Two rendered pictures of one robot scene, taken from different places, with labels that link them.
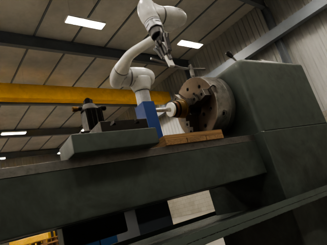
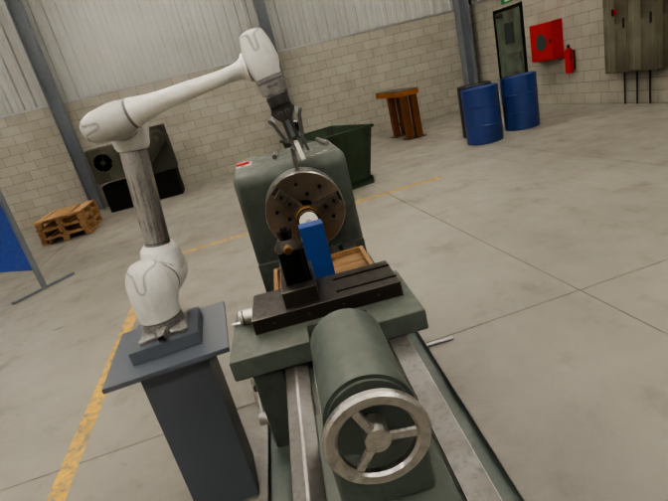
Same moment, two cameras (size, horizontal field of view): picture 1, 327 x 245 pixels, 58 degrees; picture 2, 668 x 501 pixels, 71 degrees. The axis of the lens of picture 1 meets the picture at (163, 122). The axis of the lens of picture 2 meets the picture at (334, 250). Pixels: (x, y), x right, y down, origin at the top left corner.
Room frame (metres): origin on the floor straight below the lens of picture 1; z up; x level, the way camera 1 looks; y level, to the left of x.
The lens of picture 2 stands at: (0.39, 1.29, 1.53)
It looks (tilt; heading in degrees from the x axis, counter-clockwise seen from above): 19 degrees down; 303
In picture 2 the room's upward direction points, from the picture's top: 14 degrees counter-clockwise
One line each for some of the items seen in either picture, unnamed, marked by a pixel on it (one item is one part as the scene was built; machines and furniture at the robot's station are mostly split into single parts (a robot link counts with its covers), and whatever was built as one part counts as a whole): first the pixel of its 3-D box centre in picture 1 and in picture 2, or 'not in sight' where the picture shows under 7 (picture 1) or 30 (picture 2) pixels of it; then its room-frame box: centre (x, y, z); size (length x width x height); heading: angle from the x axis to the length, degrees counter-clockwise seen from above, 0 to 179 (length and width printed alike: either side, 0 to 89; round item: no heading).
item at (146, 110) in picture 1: (150, 128); (318, 254); (1.26, 0.06, 1.00); 0.08 x 0.06 x 0.23; 36
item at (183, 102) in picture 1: (179, 109); (307, 218); (1.38, -0.09, 1.08); 0.09 x 0.09 x 0.09; 36
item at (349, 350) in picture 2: not in sight; (367, 414); (0.76, 0.76, 1.01); 0.30 x 0.20 x 0.29; 126
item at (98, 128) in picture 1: (103, 145); (324, 295); (1.14, 0.25, 0.95); 0.43 x 0.18 x 0.04; 36
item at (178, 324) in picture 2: not in sight; (163, 324); (1.87, 0.30, 0.83); 0.22 x 0.18 x 0.06; 134
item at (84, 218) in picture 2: not in sight; (71, 221); (9.14, -3.58, 0.22); 1.25 x 0.86 x 0.44; 135
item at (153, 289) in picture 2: not in sight; (151, 288); (1.89, 0.27, 0.97); 0.18 x 0.16 x 0.22; 123
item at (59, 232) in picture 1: (87, 208); (271, 381); (1.30, 0.41, 0.73); 0.27 x 0.12 x 0.27; 126
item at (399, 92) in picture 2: not in sight; (399, 113); (4.47, -8.87, 0.50); 1.61 x 0.44 x 1.00; 132
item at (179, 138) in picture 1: (172, 149); (323, 275); (1.31, 0.00, 0.88); 0.36 x 0.30 x 0.04; 36
